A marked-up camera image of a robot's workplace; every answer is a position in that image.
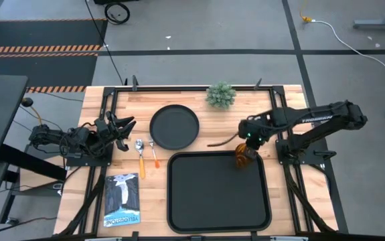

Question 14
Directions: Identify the black rectangular tray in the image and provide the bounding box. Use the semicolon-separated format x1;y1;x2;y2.
166;150;273;235

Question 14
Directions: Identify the Yellowstone picture card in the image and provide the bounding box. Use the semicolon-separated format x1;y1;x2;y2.
102;172;142;229

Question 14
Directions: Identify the thin brown cord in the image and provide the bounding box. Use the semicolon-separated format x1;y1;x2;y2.
206;133;240;149

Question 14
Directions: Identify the grey table leg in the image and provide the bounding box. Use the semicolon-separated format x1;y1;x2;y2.
352;0;385;31

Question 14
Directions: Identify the black metal table frame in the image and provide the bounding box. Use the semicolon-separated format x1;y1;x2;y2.
58;84;349;241

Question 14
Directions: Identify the long black floor cable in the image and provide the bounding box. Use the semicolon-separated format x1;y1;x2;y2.
84;0;127;86

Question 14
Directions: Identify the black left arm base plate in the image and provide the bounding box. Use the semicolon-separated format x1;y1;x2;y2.
64;143;114;168

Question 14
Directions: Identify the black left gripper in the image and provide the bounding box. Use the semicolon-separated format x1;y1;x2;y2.
93;110;138;153

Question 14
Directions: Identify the black round plate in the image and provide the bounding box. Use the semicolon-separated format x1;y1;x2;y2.
149;104;201;151

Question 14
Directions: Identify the white floor cable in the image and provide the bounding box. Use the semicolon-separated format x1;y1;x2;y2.
311;19;385;76

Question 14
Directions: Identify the yellow cable plug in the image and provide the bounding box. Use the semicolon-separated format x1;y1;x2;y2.
299;0;314;24

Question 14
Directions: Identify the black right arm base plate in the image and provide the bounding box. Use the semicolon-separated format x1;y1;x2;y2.
275;138;327;166

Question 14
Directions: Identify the hazard-striped black floor mat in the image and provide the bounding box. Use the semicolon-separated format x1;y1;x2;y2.
0;17;108;94

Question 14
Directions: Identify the orange-handled metal fork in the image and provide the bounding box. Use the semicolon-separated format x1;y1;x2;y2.
148;138;161;169

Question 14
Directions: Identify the coiled black cable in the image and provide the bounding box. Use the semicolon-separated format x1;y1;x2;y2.
104;1;131;26

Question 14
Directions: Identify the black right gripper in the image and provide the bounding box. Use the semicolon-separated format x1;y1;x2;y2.
238;113;275;161

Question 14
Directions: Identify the amber glass cup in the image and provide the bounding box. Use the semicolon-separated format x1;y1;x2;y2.
234;143;258;169

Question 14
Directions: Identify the yellow-handled metal spoon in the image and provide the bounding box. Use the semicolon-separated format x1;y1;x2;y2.
134;139;147;180

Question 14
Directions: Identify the green artificial succulent plant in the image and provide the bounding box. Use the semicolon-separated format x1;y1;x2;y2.
205;80;238;110

